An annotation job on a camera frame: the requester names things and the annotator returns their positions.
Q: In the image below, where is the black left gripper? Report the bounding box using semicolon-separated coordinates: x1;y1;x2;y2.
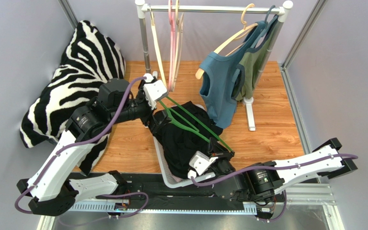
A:
109;78;171;132

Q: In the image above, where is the green hanger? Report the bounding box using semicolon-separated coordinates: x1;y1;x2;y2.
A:
158;96;233;152

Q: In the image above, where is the pink lilac tank top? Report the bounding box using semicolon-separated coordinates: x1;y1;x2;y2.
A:
170;172;183;183

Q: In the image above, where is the cream white hanger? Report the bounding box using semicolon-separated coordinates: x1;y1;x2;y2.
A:
150;11;168;88

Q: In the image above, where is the beige hanger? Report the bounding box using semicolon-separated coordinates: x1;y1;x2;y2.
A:
172;0;184;91

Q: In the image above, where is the pink plastic hanger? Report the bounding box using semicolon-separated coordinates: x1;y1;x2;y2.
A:
168;0;176;92

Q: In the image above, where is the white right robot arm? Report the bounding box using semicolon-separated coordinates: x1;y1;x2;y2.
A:
208;138;358;205

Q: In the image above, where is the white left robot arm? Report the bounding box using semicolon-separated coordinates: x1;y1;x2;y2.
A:
14;73;168;217

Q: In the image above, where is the blue ribbed tank top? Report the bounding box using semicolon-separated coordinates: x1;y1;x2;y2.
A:
198;21;267;130

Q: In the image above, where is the olive green tank top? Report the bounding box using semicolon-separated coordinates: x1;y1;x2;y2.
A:
231;15;278;101

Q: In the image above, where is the wooden hanger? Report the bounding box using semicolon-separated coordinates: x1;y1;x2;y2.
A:
195;3;258;80

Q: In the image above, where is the blue grey hanger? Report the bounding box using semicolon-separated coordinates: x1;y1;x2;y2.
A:
251;5;276;48

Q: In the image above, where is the white plastic laundry basket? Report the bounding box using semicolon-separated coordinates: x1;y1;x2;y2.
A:
153;101;223;183

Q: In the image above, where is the zebra striped pillow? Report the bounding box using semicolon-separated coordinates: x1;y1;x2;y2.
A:
20;20;126;177

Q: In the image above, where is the white metal clothes rack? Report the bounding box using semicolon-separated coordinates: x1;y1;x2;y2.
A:
135;0;293;131

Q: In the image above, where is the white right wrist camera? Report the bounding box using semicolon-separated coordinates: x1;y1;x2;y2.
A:
187;151;218;179

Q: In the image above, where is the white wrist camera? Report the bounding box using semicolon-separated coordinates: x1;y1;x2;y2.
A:
143;73;169;110
187;151;218;179

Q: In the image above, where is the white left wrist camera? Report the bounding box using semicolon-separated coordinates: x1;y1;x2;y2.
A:
143;73;169;110

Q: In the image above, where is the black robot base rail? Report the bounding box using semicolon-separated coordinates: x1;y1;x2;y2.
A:
53;172;309;213

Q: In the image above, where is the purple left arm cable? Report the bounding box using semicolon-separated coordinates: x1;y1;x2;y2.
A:
14;76;148;214

